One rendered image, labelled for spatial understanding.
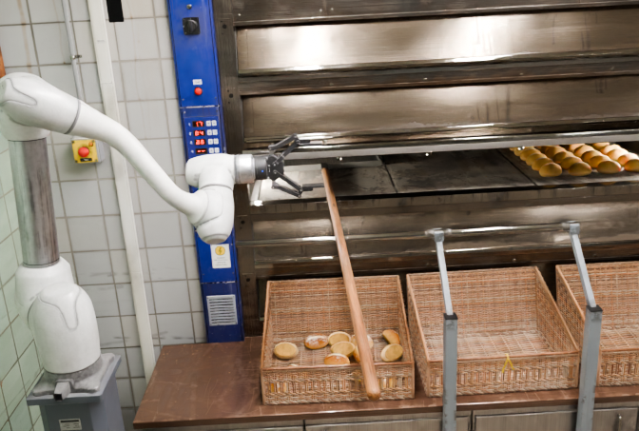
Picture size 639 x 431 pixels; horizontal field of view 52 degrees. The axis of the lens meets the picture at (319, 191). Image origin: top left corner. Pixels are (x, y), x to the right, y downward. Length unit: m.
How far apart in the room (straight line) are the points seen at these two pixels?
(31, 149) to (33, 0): 0.87
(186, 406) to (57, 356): 0.76
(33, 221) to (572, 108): 1.97
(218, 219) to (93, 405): 0.61
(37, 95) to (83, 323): 0.62
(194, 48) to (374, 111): 0.72
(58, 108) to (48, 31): 0.93
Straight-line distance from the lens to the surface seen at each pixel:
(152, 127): 2.65
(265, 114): 2.58
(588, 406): 2.57
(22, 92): 1.79
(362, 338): 1.64
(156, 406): 2.60
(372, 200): 2.67
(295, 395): 2.48
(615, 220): 2.99
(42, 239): 2.04
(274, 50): 2.54
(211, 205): 1.92
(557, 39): 2.70
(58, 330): 1.91
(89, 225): 2.84
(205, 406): 2.55
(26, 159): 1.98
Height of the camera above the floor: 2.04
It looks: 18 degrees down
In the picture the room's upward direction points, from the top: 3 degrees counter-clockwise
